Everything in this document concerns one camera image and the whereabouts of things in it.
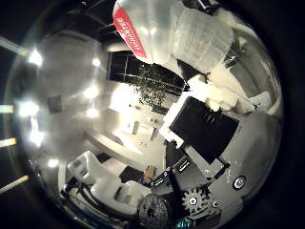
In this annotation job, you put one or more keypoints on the clear spray bottle red label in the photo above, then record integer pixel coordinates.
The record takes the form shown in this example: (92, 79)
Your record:
(149, 28)

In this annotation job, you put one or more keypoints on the dark glass window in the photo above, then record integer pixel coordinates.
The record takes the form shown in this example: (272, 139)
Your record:
(120, 65)

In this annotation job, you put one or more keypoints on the dark square ceiling panel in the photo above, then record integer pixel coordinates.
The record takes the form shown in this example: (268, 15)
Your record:
(54, 103)

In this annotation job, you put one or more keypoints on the brown cardboard box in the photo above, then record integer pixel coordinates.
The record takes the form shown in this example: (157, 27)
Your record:
(149, 173)

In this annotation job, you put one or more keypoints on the leafy indoor plant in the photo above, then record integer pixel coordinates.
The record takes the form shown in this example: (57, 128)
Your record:
(152, 89)

